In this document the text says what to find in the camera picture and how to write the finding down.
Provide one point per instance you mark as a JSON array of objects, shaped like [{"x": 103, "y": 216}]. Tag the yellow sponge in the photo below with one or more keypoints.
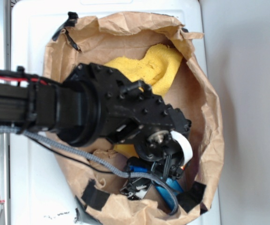
[{"x": 127, "y": 150}]

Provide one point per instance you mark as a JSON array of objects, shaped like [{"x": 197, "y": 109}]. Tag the yellow microfiber cloth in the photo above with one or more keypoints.
[{"x": 157, "y": 68}]

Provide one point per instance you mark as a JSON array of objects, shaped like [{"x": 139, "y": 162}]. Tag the blue rectangular block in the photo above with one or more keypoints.
[{"x": 141, "y": 179}]

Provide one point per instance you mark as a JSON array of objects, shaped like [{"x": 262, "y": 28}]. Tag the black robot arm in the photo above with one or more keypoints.
[{"x": 44, "y": 110}]

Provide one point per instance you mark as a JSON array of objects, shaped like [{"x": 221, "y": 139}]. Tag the black tape piece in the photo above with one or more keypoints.
[
  {"x": 93, "y": 197},
  {"x": 193, "y": 197}
]

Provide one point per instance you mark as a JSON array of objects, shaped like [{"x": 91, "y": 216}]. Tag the brown paper bag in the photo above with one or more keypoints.
[{"x": 131, "y": 34}]

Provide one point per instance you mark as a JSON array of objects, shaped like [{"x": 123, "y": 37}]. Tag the white plastic tray lid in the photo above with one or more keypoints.
[{"x": 39, "y": 193}]

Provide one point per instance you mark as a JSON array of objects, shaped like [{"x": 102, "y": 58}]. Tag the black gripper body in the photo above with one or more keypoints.
[{"x": 124, "y": 112}]

